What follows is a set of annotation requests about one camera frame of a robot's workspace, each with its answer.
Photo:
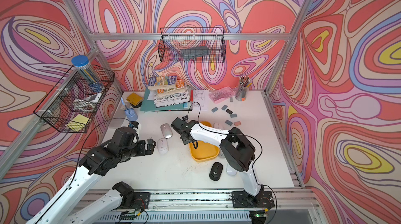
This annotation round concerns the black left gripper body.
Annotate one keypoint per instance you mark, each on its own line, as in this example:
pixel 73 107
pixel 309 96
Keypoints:
pixel 141 150

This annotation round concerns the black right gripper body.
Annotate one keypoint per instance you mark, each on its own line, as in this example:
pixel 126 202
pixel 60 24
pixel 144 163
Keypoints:
pixel 185 141

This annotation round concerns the white grey mouse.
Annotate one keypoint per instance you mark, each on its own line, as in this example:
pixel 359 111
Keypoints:
pixel 166 130

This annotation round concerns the yellow storage tray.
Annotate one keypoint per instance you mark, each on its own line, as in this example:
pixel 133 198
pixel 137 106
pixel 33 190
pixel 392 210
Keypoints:
pixel 203 153

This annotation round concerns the black computer mouse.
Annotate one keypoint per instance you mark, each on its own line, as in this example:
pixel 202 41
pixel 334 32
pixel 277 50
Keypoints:
pixel 216 171

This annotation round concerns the white slim mouse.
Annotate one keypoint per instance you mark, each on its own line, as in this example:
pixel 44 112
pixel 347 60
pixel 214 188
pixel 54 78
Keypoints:
pixel 230 170

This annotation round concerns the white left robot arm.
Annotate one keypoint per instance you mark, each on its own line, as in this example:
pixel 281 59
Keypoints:
pixel 124 145

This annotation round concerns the pink plastic box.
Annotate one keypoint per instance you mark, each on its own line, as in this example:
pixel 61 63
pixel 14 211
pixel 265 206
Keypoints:
pixel 220 95

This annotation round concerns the white paper sheet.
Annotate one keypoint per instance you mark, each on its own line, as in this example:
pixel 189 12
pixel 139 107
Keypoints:
pixel 200 100

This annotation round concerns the blue pen cup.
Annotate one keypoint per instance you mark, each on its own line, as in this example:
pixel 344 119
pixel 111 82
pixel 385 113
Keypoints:
pixel 129 112

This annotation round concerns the stack of magazines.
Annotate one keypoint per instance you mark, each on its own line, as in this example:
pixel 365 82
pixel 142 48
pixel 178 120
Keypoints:
pixel 168 90

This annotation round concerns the green folder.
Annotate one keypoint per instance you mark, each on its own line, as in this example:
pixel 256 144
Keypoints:
pixel 149 106

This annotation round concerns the grey eraser near tray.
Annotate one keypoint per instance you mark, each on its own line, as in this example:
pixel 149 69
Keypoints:
pixel 228 122

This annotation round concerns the pink eraser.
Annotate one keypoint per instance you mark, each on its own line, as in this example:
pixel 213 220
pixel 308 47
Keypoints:
pixel 237 123

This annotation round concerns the yellow sticky notes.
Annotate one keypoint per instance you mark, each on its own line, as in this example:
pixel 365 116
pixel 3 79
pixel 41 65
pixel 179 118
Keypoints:
pixel 78 123

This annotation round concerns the metal mesh pencil cup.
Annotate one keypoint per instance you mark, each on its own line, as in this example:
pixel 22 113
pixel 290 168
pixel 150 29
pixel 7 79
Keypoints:
pixel 243 87

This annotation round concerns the blue lid pencil jar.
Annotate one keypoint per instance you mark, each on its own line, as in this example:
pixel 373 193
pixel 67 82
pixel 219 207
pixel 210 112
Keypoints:
pixel 87 72

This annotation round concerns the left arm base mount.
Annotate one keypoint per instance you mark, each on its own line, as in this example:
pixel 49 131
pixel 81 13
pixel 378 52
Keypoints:
pixel 131 199

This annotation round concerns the black wire basket on wall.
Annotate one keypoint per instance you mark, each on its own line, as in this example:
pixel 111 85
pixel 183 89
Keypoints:
pixel 192 45

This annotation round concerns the black wire basket left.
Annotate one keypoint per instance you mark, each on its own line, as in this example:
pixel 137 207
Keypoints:
pixel 74 97

